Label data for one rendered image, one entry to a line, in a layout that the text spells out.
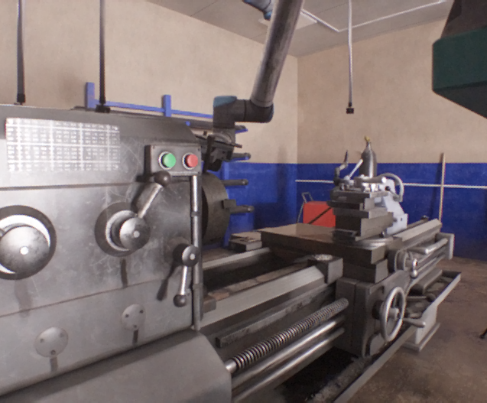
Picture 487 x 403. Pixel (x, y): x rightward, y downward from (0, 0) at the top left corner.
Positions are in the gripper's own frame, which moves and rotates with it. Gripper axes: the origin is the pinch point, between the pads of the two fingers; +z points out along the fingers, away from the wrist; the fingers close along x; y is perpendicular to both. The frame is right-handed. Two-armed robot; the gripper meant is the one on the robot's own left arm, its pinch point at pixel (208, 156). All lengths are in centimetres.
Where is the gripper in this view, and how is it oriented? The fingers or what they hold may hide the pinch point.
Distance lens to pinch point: 105.2
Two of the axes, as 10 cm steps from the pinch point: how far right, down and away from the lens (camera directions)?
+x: 9.7, 2.5, -0.2
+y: 2.2, -9.0, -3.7
